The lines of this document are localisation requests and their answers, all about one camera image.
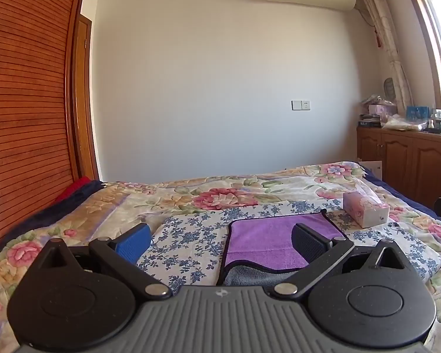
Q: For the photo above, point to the wooden cabinet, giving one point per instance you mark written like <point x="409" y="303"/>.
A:
<point x="408" y="161"/>

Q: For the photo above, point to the purple towel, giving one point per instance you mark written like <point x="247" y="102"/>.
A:
<point x="264" y="239"/>

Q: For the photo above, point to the pink tissue box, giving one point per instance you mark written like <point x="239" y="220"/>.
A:
<point x="365" y="211"/>

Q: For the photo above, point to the wooden framed window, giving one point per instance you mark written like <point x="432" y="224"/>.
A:
<point x="435" y="33"/>

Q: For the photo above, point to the pale patterned curtain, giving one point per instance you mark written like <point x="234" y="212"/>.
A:
<point x="387" y="29"/>

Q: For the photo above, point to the blue box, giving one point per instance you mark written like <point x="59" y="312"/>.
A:
<point x="417" y="112"/>

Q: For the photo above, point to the wooden door frame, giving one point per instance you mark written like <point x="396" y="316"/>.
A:
<point x="83" y="110"/>

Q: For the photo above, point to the grey round fan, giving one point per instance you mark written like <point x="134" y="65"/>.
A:
<point x="389" y="88"/>

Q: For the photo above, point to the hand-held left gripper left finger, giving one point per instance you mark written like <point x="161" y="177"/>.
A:
<point x="134" y="245"/>

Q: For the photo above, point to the blue floral cloth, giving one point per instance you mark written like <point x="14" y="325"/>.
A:
<point x="191" y="239"/>

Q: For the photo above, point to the white cardboard box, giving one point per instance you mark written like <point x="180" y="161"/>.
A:
<point x="372" y="167"/>

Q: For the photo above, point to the grey towel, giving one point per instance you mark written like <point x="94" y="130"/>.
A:
<point x="250" y="275"/>

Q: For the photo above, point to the red cloth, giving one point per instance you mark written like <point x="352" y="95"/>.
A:
<point x="75" y="188"/>

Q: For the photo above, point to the pink floral bedspread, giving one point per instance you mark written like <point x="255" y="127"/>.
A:
<point x="220" y="195"/>

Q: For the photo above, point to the white plastic bag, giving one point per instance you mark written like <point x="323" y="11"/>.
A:
<point x="400" y="123"/>

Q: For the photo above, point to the stack of books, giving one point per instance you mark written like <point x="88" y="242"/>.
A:
<point x="369" y="121"/>

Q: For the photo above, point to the white wall socket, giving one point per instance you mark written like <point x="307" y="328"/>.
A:
<point x="301" y="105"/>

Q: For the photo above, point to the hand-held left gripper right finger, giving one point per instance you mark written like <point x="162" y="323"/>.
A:
<point x="308" y="245"/>

